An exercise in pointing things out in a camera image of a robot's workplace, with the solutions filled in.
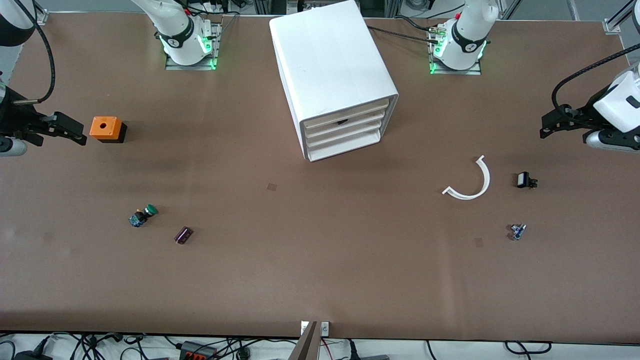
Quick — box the green push button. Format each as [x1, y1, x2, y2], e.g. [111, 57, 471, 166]
[128, 204, 159, 228]

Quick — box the white drawer cabinet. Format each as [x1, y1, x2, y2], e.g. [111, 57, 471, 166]
[269, 0, 400, 163]

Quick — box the orange box with hole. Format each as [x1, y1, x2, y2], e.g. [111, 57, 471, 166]
[89, 116, 127, 144]

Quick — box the white curved plastic strip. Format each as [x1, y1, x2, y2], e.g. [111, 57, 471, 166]
[442, 155, 491, 200]

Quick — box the black power strip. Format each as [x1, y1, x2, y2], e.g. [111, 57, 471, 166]
[179, 341, 218, 360]

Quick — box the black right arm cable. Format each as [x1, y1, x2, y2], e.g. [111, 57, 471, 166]
[14, 0, 56, 105]

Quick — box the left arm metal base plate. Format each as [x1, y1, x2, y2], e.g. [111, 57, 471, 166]
[429, 25, 483, 76]

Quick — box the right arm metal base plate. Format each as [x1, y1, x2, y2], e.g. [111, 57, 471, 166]
[165, 22, 221, 71]

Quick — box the black braided table cable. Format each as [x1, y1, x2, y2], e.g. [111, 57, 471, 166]
[367, 25, 443, 46]

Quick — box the black looped floor cable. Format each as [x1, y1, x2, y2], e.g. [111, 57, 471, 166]
[504, 340, 553, 355]

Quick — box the beige camera pole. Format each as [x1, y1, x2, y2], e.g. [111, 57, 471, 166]
[289, 321, 321, 360]

